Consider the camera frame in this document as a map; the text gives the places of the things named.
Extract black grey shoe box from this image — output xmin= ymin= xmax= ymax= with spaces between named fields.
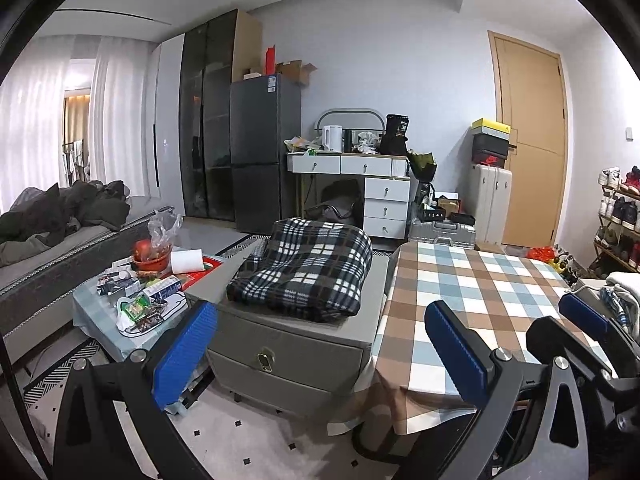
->
xmin=472 ymin=132 xmax=511 ymax=154

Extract white blue checked garment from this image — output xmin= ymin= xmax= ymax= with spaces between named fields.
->
xmin=600 ymin=287 xmax=640 ymax=342

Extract black printed bag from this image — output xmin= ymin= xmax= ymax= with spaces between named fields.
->
xmin=378 ymin=114 xmax=411 ymax=157

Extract dark wrapped bouquet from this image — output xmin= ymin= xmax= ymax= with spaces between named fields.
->
xmin=406 ymin=150 xmax=439 ymax=184

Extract dark grey fridge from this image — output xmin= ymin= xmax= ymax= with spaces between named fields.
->
xmin=230 ymin=74 xmax=303 ymax=235

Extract yellow shoe box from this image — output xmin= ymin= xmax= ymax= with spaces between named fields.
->
xmin=471 ymin=118 xmax=512 ymax=136

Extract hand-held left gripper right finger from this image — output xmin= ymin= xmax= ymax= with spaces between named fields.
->
xmin=424 ymin=301 xmax=591 ymax=480

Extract red black shoe box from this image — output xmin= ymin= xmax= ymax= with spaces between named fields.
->
xmin=472 ymin=150 xmax=509 ymax=167

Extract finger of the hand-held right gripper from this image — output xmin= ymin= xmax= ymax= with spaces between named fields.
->
xmin=559 ymin=291 xmax=640 ymax=361
xmin=526 ymin=316 xmax=618 ymax=380

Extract dark clothes heap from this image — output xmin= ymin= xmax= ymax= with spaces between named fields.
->
xmin=0 ymin=180 xmax=132 ymax=268

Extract green snack packet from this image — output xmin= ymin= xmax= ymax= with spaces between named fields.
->
xmin=117 ymin=296 xmax=166 ymax=333

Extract clear plastic bag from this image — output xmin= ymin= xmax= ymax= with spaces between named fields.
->
xmin=146 ymin=209 xmax=184 ymax=258

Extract beige curtain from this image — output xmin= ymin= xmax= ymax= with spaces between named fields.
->
xmin=62 ymin=94 xmax=92 ymax=181

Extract black yellow object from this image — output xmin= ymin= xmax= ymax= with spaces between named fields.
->
xmin=550 ymin=247 xmax=582 ymax=287

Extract silver suitcase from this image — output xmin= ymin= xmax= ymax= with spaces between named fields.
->
xmin=407 ymin=220 xmax=477 ymax=251

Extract white suitcase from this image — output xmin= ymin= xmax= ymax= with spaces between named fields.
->
xmin=467 ymin=162 xmax=514 ymax=247

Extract white electric kettle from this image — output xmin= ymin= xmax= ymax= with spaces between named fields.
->
xmin=321 ymin=125 xmax=344 ymax=154

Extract black boxes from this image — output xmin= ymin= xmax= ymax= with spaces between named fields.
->
xmin=420 ymin=192 xmax=477 ymax=227

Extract tall cardboard box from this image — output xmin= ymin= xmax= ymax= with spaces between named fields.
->
xmin=231 ymin=10 xmax=264 ymax=83

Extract white wardrobe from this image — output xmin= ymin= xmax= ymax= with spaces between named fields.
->
xmin=150 ymin=32 xmax=187 ymax=217

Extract light wooden door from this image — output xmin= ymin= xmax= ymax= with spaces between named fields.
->
xmin=487 ymin=30 xmax=566 ymax=249

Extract grey sofa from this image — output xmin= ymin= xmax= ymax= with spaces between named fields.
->
xmin=0 ymin=195 xmax=177 ymax=343

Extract black glass cabinet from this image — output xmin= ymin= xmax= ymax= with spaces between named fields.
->
xmin=178 ymin=9 xmax=239 ymax=224

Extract black white plaid jacket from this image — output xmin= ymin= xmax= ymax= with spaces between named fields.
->
xmin=226 ymin=217 xmax=374 ymax=324

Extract white drawer desk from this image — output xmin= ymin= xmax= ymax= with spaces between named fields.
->
xmin=286 ymin=152 xmax=412 ymax=240

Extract checkered tablecloth table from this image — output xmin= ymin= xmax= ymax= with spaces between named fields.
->
xmin=327 ymin=241 xmax=614 ymax=437

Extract grey nightstand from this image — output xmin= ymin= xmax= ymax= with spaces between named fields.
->
xmin=197 ymin=247 xmax=392 ymax=416

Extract shoe rack with shoes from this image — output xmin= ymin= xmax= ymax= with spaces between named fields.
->
xmin=590 ymin=164 xmax=640 ymax=282

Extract dark bag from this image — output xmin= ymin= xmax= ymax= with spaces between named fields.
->
xmin=304 ymin=179 xmax=367 ymax=224

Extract grey arched mirror frame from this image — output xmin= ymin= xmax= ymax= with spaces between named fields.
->
xmin=315 ymin=107 xmax=386 ymax=154

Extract white paper sheet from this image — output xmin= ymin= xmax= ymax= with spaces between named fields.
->
xmin=170 ymin=248 xmax=204 ymax=276

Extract coffee table with blue cover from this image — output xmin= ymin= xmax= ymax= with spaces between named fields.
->
xmin=72 ymin=255 xmax=213 ymax=367

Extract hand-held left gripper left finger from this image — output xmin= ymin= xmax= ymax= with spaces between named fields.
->
xmin=52 ymin=300 xmax=219 ymax=480

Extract open cardboard box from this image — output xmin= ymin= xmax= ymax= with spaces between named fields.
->
xmin=276 ymin=60 xmax=320 ymax=87

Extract red fruit bowl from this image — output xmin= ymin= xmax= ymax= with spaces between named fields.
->
xmin=131 ymin=240 xmax=173 ymax=276

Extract white sheer curtain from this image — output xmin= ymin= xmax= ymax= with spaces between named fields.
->
xmin=0 ymin=35 xmax=162 ymax=202

